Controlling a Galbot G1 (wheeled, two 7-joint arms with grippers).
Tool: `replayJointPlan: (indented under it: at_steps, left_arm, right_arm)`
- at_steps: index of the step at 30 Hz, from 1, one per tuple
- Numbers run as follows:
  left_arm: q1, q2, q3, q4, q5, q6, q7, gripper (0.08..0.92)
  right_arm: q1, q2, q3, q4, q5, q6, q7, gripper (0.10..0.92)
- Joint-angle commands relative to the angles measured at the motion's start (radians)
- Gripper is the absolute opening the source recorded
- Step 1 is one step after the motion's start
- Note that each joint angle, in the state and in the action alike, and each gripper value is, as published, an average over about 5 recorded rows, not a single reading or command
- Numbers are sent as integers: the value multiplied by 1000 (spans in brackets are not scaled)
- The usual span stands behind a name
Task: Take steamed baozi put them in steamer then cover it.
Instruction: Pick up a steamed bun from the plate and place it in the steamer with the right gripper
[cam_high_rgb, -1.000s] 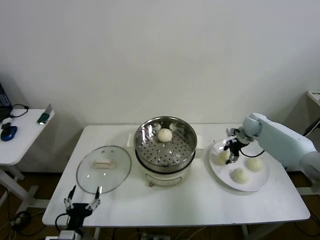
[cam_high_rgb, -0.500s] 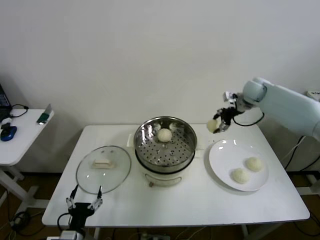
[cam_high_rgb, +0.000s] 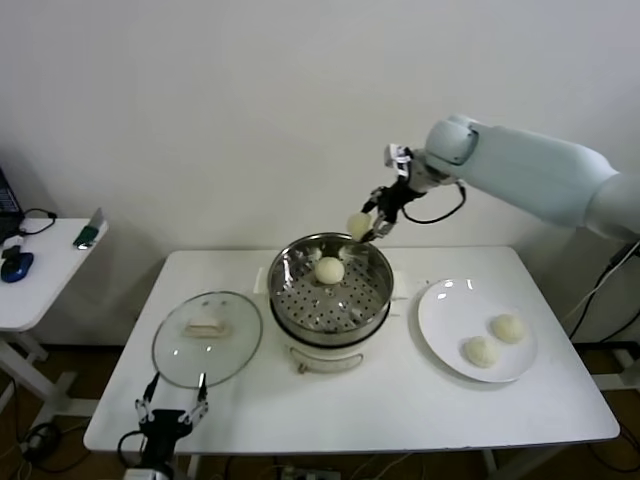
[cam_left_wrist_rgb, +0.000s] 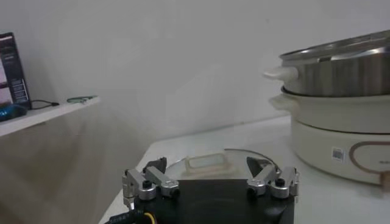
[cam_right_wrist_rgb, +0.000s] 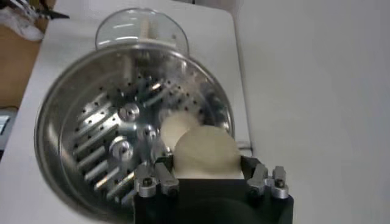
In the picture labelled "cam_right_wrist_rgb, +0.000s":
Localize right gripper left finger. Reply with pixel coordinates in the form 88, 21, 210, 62
133, 153, 181, 199

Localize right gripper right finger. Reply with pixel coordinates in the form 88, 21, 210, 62
239, 155, 290, 200

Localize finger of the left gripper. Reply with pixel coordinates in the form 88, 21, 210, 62
8, 0, 70, 21

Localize white steamed baozi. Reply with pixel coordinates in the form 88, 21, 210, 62
160, 111, 200, 150
173, 125, 244, 180

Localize glass lid cream handle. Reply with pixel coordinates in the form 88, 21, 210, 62
94, 7, 190, 56

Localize perforated steel steamer basket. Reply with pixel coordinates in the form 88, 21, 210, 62
34, 42, 236, 224

